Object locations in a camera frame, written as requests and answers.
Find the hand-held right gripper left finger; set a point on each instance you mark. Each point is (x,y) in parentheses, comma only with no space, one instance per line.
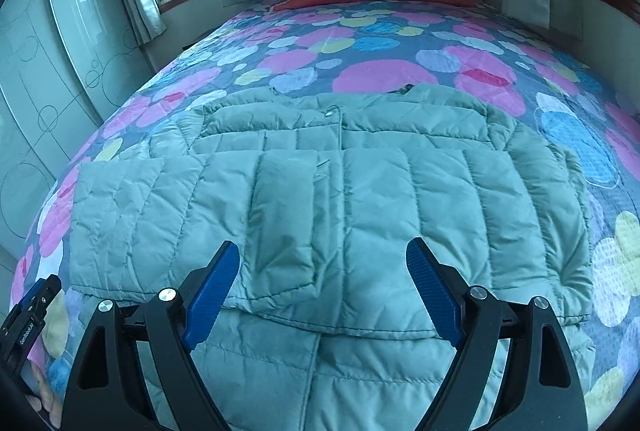
(216,278)

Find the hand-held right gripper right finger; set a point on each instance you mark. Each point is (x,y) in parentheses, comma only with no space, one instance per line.
(430,286)

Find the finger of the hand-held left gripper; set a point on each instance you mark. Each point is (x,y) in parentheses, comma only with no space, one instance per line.
(42,292)

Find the light green puffer jacket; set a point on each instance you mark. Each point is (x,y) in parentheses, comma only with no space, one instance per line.
(350,211)

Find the person's left hand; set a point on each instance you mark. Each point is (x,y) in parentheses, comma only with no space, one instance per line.
(37,405)

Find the white wardrobe with circle pattern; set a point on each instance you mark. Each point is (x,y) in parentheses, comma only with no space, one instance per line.
(45,86)

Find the circle-print bedspread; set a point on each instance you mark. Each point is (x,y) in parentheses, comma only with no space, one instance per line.
(390,46)

